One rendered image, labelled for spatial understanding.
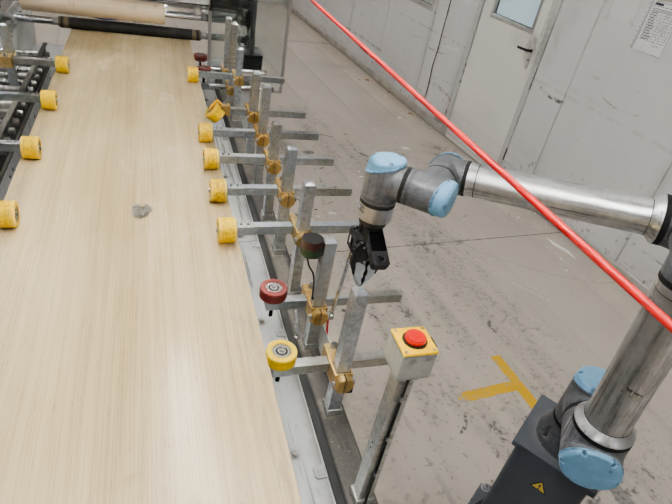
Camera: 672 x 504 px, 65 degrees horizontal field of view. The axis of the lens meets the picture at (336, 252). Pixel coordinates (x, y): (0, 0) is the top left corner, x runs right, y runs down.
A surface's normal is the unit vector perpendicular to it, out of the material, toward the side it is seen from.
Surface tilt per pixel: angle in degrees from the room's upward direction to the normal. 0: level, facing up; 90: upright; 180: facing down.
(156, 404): 0
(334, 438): 0
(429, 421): 0
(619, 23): 90
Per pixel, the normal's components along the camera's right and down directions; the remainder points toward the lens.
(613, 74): -0.92, 0.08
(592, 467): -0.41, 0.53
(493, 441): 0.17, -0.81
